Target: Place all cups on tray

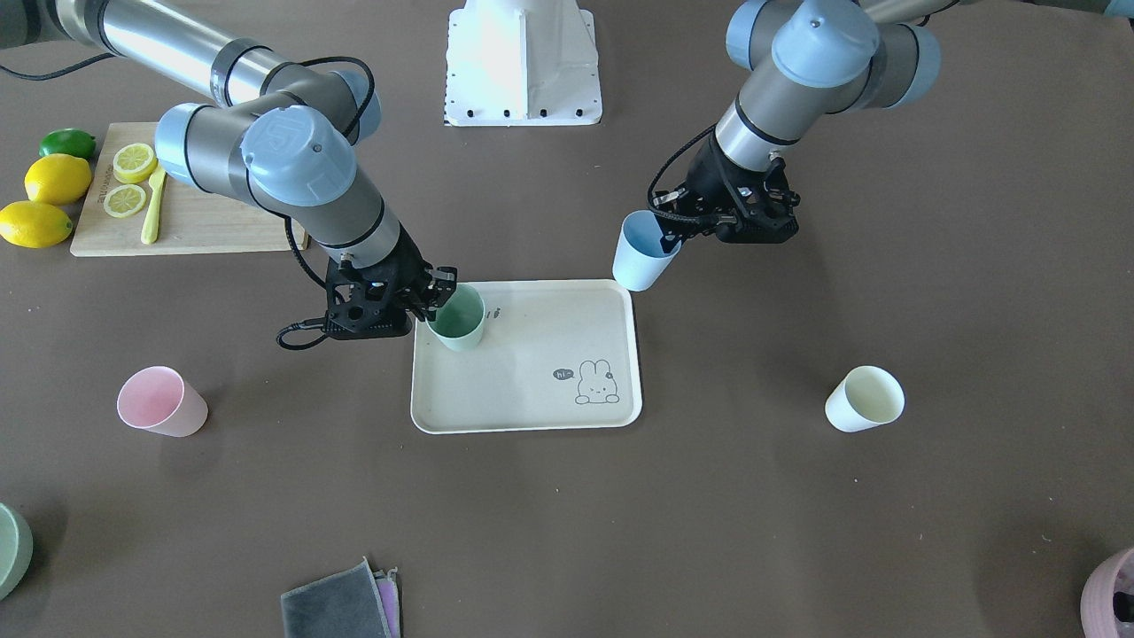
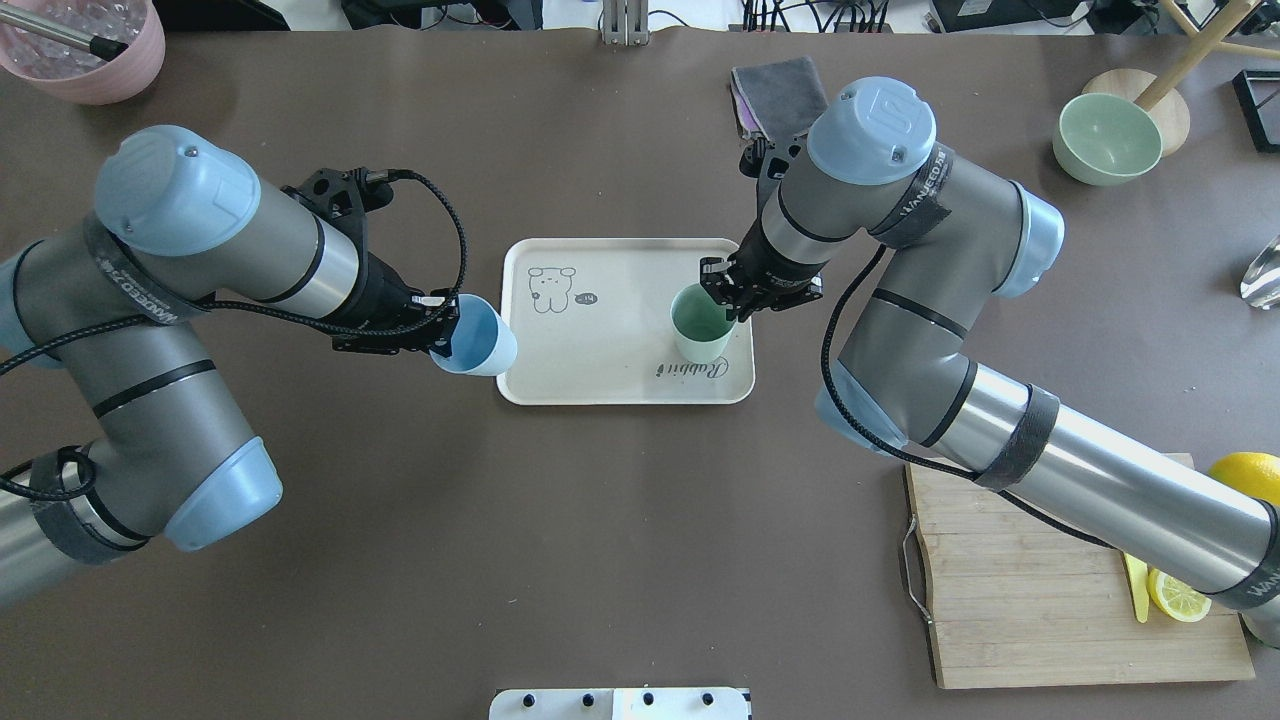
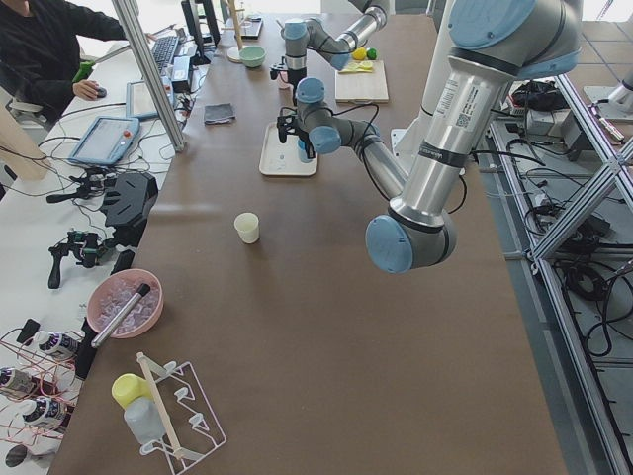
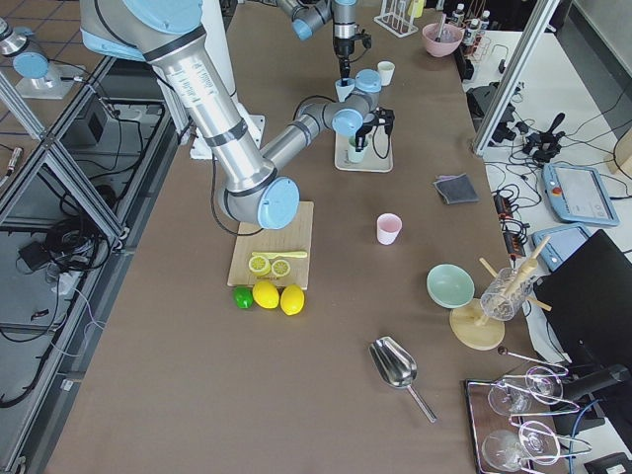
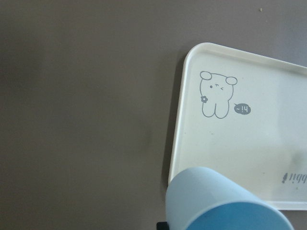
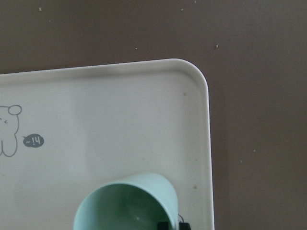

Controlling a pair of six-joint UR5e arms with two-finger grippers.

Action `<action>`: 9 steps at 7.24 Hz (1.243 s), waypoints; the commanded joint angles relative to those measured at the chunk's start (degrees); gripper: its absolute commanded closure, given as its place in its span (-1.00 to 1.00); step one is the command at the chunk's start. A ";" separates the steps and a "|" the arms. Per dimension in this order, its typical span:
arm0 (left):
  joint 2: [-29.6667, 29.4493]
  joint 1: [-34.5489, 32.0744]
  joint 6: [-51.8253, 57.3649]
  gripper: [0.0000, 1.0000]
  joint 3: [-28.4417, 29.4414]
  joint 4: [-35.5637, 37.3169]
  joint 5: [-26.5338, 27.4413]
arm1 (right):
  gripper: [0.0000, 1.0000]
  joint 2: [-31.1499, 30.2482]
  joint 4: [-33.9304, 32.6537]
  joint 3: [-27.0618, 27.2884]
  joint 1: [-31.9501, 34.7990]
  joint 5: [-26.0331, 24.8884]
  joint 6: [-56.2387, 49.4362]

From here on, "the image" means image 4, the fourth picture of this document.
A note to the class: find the yellow plastic knife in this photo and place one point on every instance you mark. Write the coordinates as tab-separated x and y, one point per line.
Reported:
276	255

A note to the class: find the yellow cup on rack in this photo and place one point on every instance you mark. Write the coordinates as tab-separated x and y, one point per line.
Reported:
416	8

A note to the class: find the green bowl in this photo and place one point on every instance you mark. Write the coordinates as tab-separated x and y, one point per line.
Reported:
450	286

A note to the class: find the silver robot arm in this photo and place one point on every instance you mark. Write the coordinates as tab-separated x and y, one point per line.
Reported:
170	36
308	18

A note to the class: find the wooden cup tree stand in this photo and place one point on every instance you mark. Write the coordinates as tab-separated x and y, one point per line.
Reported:
476	330

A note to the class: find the white wire cup rack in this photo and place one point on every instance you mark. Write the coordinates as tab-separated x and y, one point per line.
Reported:
393	16

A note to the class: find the yellow lemon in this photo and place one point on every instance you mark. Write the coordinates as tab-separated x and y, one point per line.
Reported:
266	294
292	300

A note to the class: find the steel ice scoop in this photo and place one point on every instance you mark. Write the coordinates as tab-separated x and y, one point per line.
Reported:
398	369

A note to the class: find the green lime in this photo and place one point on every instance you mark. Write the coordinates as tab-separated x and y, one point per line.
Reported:
243	297

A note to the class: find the pink plastic cup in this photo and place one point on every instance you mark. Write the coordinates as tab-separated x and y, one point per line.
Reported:
388	227

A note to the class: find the cream plastic cup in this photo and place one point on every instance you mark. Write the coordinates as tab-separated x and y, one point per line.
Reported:
385	70

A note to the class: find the steel muddler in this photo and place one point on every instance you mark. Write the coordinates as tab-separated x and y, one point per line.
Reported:
439	28

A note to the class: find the bamboo cutting board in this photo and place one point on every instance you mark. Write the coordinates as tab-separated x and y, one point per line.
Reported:
292	243

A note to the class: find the wine glass rack tray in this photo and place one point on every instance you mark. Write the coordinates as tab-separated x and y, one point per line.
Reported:
510	421

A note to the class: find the grey folded cloth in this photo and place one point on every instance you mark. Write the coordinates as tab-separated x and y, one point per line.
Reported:
455	189

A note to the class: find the clear glass mug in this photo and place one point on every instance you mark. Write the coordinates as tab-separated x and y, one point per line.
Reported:
499	304

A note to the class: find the halved lemon piece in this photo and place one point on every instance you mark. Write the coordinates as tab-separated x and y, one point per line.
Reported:
259	266
280	268

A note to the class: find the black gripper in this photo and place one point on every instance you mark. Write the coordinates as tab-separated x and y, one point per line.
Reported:
361	134
344	48

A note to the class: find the beige rabbit tray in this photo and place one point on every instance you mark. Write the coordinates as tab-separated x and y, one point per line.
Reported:
378	157

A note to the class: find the green plastic cup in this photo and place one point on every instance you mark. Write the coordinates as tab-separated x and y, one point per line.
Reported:
354	156

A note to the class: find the yellow lemon left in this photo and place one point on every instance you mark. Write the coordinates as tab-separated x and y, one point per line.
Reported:
266	294

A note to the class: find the yellow lemon right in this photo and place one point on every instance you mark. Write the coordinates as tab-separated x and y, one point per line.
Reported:
292	300

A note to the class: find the pink bowl with ice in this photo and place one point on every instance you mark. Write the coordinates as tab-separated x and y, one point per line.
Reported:
445	44

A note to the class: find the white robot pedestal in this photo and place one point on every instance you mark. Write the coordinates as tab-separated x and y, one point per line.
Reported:
216	47

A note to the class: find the blue plastic cup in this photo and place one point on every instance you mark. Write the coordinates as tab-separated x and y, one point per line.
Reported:
344	87

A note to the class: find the teach pendant tablet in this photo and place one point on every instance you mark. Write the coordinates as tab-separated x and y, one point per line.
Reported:
577	194

